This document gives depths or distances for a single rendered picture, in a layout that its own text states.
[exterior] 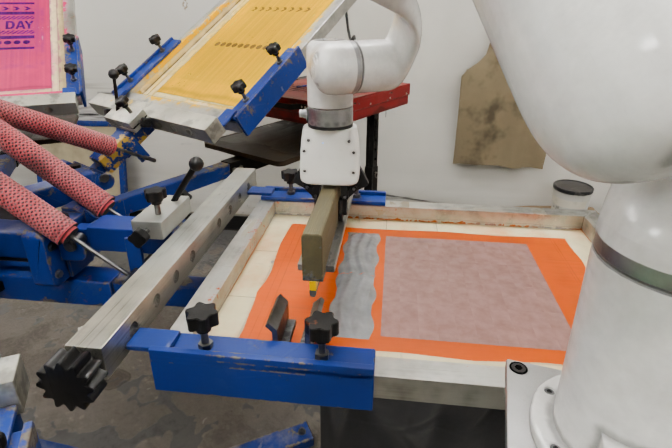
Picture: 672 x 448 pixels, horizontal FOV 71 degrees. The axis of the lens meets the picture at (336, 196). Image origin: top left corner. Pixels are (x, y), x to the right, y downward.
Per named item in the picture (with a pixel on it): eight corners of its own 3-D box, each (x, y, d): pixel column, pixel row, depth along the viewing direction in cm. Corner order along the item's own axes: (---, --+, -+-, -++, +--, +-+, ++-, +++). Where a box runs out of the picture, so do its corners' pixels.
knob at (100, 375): (125, 379, 62) (115, 333, 59) (100, 414, 56) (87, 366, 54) (72, 374, 62) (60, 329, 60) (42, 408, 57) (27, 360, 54)
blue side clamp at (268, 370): (374, 383, 66) (376, 343, 64) (372, 411, 62) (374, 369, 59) (171, 364, 70) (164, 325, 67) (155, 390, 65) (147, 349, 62)
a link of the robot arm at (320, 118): (294, 109, 75) (295, 127, 76) (350, 110, 74) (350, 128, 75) (303, 100, 82) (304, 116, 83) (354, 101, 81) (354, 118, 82)
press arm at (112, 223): (189, 241, 95) (186, 218, 93) (176, 256, 89) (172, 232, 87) (108, 236, 97) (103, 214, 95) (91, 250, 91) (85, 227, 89)
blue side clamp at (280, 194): (384, 217, 117) (386, 190, 115) (384, 225, 113) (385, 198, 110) (267, 210, 121) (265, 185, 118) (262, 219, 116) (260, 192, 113)
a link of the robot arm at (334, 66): (385, 41, 65) (321, 43, 62) (382, 117, 69) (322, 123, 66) (342, 35, 78) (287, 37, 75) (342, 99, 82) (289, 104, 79)
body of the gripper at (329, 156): (295, 121, 75) (297, 187, 80) (359, 123, 74) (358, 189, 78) (304, 111, 82) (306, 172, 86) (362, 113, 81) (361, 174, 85)
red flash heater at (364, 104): (332, 94, 238) (332, 70, 234) (413, 105, 213) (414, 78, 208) (242, 116, 193) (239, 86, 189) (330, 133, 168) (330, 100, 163)
